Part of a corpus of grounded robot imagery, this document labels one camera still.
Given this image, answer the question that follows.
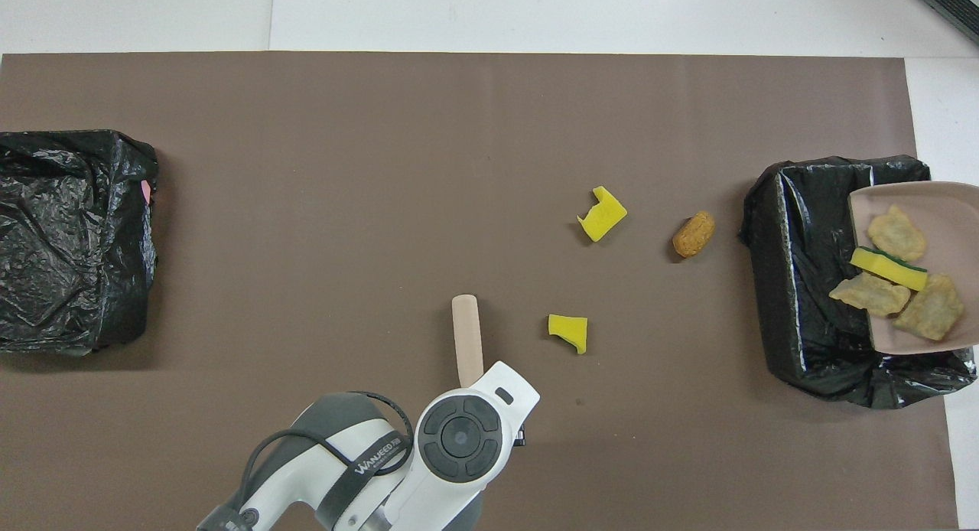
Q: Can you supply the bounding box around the beige plastic dustpan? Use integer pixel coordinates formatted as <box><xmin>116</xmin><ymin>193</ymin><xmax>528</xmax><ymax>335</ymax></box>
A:
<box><xmin>847</xmin><ymin>181</ymin><xmax>979</xmax><ymax>356</ymax></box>

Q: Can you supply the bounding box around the small yellow sponge piece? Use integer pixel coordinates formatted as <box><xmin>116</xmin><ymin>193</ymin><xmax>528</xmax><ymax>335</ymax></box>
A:
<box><xmin>548</xmin><ymin>314</ymin><xmax>589</xmax><ymax>356</ymax></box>

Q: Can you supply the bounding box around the beige hand brush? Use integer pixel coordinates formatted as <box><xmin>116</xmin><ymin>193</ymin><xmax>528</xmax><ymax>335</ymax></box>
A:
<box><xmin>450</xmin><ymin>294</ymin><xmax>486</xmax><ymax>389</ymax></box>

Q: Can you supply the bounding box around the beige fried food piece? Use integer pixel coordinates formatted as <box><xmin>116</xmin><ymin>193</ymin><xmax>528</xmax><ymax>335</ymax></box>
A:
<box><xmin>867</xmin><ymin>204</ymin><xmax>928</xmax><ymax>262</ymax></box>
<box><xmin>828</xmin><ymin>272</ymin><xmax>912</xmax><ymax>318</ymax></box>
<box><xmin>892</xmin><ymin>274</ymin><xmax>966</xmax><ymax>342</ymax></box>

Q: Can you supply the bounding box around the brown table mat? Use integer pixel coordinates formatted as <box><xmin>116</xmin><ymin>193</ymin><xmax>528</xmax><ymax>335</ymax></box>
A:
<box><xmin>0</xmin><ymin>51</ymin><xmax>961</xmax><ymax>531</ymax></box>

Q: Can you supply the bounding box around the yellow sponge with green backing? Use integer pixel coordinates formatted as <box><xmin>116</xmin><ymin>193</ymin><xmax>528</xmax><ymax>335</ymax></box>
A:
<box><xmin>850</xmin><ymin>246</ymin><xmax>929</xmax><ymax>292</ymax></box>

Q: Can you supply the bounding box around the notched yellow sponge piece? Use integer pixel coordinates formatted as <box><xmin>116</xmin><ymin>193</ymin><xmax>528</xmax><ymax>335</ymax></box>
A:
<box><xmin>577</xmin><ymin>186</ymin><xmax>629</xmax><ymax>243</ymax></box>

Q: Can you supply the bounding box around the open black lined trash bin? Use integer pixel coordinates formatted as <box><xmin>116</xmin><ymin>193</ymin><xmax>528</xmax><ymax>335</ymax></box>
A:
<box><xmin>738</xmin><ymin>155</ymin><xmax>979</xmax><ymax>409</ymax></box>

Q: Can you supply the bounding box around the brown fried nugget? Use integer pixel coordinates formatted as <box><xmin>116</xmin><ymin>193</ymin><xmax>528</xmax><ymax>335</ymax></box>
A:
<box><xmin>672</xmin><ymin>211</ymin><xmax>717</xmax><ymax>259</ymax></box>

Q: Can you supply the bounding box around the black bag covered bin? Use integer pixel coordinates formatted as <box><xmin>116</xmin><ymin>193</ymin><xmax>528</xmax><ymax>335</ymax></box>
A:
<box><xmin>0</xmin><ymin>129</ymin><xmax>160</xmax><ymax>357</ymax></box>

